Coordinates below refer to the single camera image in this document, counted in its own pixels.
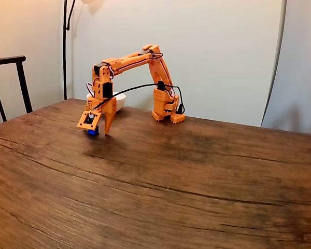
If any black floor lamp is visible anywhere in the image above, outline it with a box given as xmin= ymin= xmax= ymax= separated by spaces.
xmin=62 ymin=0 xmax=105 ymax=101

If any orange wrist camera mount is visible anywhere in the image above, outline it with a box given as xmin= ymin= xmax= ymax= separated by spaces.
xmin=77 ymin=111 xmax=104 ymax=130

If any white ceramic bowl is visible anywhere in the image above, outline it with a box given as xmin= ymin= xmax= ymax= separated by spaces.
xmin=86 ymin=91 xmax=127 ymax=113

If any black camera cable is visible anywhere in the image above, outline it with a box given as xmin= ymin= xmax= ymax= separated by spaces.
xmin=90 ymin=82 xmax=186 ymax=116

